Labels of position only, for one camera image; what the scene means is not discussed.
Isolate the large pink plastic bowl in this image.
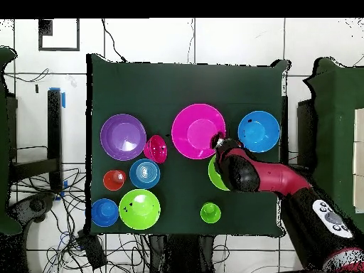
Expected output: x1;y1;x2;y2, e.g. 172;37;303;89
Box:
171;103;228;161

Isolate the green plastic cup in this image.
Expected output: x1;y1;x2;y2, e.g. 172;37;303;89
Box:
200;201;222;225

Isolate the small crimson plastic bowl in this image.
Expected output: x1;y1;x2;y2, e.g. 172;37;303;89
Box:
143;134;168;165

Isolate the blue straight-sided bowl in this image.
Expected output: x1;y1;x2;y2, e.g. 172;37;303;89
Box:
129;158;161;190

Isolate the green plastic bowl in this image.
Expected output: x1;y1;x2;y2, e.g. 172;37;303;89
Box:
118;188;161;230
208;154;231;192

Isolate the wide purple plastic bowl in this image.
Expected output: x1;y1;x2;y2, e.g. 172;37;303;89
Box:
100;113;147;162

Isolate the dark green tablecloth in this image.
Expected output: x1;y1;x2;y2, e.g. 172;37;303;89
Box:
86;53;291;238

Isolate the orange plastic cup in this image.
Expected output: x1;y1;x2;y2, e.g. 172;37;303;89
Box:
102;169;127;192

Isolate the large light blue bowl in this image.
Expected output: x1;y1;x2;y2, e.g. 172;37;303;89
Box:
237;110;282;154

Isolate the small dark blue bowl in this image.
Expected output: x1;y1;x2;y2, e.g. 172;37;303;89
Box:
90;198;119;228

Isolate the black metal stand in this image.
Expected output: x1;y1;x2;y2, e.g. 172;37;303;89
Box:
8;87;64;194

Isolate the black power box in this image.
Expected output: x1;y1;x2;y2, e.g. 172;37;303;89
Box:
77;230;108;269

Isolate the neighbouring green covered table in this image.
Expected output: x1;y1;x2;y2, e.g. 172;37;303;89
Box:
0;46;22;237
302;56;364;237

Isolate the white box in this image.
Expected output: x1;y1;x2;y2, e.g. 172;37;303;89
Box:
352;107;364;214

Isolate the black camera cable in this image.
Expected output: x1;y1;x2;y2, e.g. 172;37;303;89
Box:
101;18;128;63

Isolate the tangle of black cables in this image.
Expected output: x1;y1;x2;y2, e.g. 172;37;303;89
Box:
11;167;150;273

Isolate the black pedestal leg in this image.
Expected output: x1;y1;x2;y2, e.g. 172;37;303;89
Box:
8;193;55;225

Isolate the black square floor frame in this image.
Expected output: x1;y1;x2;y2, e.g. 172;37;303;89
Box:
38;18;80;52

